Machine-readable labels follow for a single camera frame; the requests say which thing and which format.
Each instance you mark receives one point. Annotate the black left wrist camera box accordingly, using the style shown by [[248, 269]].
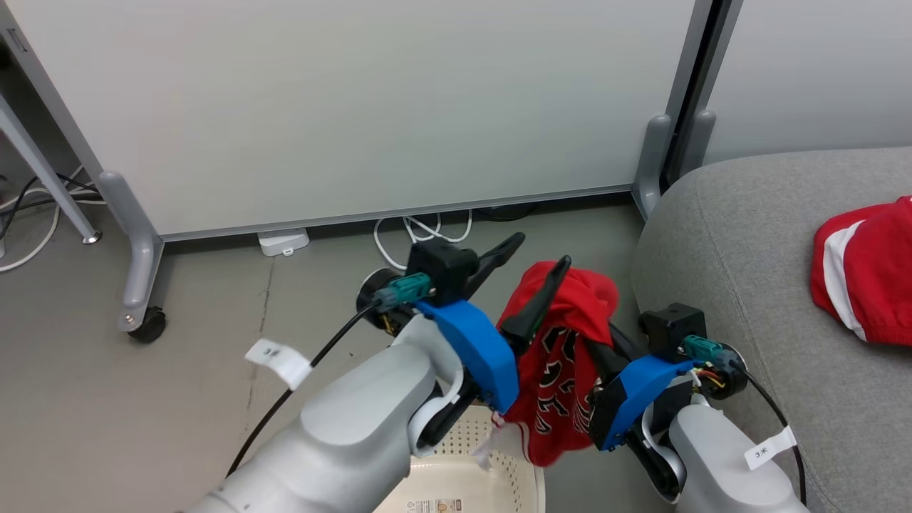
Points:
[[442, 267]]

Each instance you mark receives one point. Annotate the grey fabric sofa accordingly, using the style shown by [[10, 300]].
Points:
[[748, 285]]

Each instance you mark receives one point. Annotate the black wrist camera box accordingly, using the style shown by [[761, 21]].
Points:
[[673, 328], [442, 267]]

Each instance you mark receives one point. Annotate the black caster wheel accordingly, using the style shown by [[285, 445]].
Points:
[[151, 326]]

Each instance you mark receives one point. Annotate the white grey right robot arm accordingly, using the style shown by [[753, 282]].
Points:
[[719, 463]]

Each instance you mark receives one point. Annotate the red knit garment white trim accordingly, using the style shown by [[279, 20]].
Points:
[[876, 271]]

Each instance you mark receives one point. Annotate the grey partition foot with caster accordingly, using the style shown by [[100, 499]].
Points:
[[135, 242]]

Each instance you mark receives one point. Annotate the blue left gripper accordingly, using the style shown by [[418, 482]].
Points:
[[481, 349]]

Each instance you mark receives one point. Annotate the white power adapter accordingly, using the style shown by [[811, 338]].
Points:
[[283, 242]]

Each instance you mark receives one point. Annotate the wide white partition panel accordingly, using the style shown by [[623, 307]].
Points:
[[356, 107]]

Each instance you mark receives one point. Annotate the grey metal table leg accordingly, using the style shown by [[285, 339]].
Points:
[[43, 171]]

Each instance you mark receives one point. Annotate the narrow white partition panel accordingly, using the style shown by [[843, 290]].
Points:
[[819, 71]]

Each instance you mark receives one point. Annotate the white perforated laundry basket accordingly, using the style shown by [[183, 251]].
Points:
[[456, 477]]

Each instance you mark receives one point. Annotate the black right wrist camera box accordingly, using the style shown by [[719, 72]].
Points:
[[673, 328]]

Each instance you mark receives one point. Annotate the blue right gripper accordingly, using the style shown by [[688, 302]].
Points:
[[638, 388]]

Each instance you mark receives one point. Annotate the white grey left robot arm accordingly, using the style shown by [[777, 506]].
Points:
[[356, 434]]

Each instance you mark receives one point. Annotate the red jersey with black lettering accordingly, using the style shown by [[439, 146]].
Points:
[[563, 385]]

